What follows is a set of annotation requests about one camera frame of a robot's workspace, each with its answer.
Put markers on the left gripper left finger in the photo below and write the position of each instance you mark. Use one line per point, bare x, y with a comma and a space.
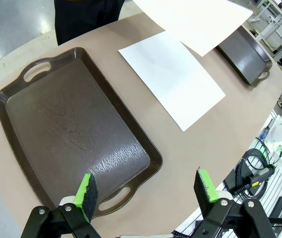
87, 196

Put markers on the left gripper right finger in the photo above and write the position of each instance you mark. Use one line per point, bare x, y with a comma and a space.
205, 191

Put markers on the white A4 paper sheet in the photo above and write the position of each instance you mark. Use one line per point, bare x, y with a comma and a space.
170, 79
193, 22

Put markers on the black handheld enabling device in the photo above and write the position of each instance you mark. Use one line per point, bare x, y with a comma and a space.
260, 176

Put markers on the brown plastic serving tray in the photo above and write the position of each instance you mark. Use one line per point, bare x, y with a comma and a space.
69, 124
245, 59

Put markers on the white slotted mounting plate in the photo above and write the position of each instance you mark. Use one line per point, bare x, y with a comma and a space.
280, 198

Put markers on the person in gray hoodie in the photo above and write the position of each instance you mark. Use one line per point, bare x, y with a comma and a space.
81, 19

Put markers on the gray metal shelf rack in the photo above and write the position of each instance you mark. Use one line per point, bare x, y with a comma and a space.
280, 27

